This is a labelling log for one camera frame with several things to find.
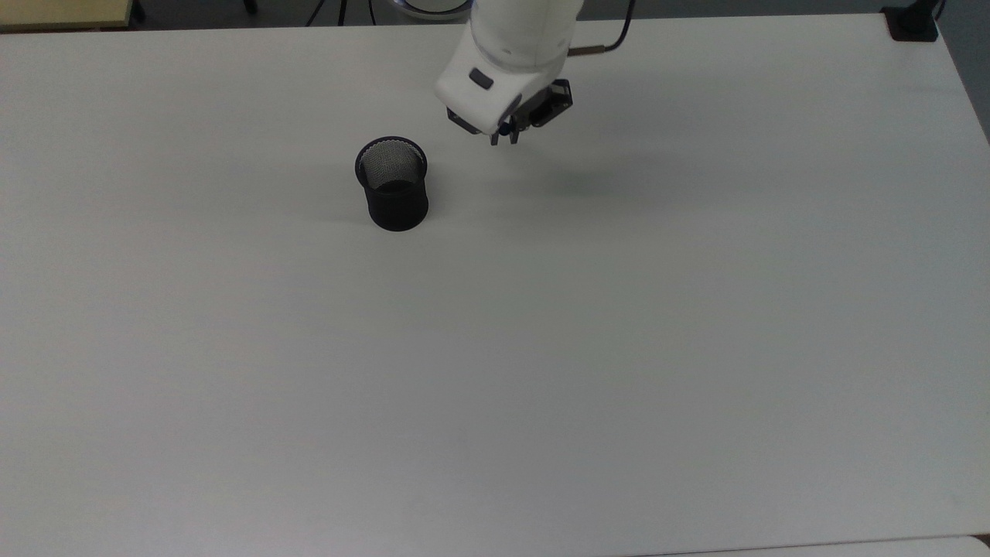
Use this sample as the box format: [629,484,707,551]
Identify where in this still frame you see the black mesh pen cup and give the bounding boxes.
[354,136,431,233]

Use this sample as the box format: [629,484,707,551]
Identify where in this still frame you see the round white robot pedestal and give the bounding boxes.
[387,0,474,22]

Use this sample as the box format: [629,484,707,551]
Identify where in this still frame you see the black pole stand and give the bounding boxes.
[882,0,948,43]

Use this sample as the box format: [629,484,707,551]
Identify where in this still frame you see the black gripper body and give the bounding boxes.
[446,77,575,137]

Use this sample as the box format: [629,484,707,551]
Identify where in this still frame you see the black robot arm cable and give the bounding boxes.
[567,0,637,58]

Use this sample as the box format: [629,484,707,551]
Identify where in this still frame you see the light wooden table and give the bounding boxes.
[0,0,134,32]

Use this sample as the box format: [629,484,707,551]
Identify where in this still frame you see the black tripod legs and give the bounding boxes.
[304,0,377,28]

